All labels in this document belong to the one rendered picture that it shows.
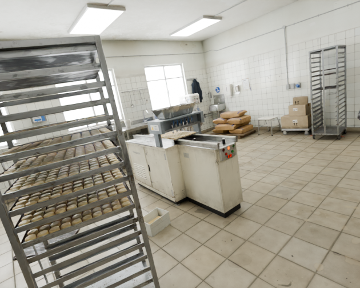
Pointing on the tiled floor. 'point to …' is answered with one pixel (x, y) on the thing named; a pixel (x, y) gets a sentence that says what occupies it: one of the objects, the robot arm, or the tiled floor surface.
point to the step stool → (269, 123)
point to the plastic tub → (156, 221)
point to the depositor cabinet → (158, 169)
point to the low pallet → (237, 134)
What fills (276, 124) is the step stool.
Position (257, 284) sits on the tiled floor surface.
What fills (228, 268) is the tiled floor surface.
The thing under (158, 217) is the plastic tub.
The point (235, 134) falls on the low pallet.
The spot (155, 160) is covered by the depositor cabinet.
